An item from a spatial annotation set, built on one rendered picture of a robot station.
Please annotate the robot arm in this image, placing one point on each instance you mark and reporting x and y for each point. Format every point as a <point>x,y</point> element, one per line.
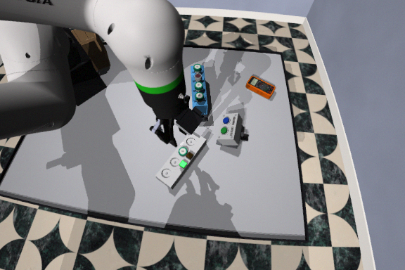
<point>145,35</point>

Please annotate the orange pocket multimeter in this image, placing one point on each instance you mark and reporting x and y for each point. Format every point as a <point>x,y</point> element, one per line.
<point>260,87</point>

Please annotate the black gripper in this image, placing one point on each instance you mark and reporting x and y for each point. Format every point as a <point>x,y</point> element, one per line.
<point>165,117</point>

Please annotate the blue test tube rack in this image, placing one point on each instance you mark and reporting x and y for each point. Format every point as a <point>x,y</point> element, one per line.
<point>202,106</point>

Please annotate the black table edge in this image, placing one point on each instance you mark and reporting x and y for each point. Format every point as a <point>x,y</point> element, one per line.
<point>204,234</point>

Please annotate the white button panel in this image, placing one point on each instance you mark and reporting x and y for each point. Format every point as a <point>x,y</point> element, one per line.
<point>230,130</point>

